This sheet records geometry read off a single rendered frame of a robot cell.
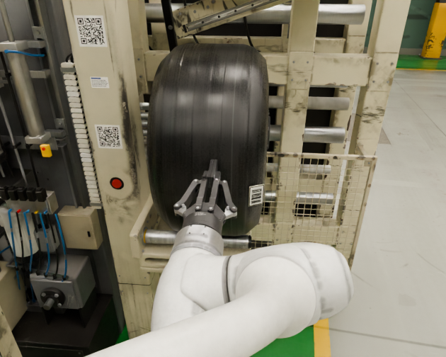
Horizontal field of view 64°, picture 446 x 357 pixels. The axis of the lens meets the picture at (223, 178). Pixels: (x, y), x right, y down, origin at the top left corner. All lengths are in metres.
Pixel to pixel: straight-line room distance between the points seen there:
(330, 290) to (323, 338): 1.60
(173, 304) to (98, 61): 0.72
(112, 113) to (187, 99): 0.29
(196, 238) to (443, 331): 1.91
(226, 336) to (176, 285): 0.20
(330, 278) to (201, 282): 0.18
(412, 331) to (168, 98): 1.83
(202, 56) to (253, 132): 0.25
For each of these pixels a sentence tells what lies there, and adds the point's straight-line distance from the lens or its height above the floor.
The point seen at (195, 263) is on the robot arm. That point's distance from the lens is 0.55.
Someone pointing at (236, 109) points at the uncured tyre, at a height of 1.36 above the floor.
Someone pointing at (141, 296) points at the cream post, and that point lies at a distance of 1.48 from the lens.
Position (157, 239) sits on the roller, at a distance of 1.16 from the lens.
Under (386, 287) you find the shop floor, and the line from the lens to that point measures 2.45.
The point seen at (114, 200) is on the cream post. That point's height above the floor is 1.00.
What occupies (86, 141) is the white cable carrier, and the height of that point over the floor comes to 1.20.
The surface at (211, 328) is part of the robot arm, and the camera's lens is 0.35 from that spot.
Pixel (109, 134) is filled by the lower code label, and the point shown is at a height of 1.23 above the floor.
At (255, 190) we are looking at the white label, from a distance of 0.88.
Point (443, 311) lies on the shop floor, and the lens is 2.46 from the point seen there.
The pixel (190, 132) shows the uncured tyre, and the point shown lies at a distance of 0.84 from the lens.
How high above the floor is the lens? 1.62
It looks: 29 degrees down
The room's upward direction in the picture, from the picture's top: straight up
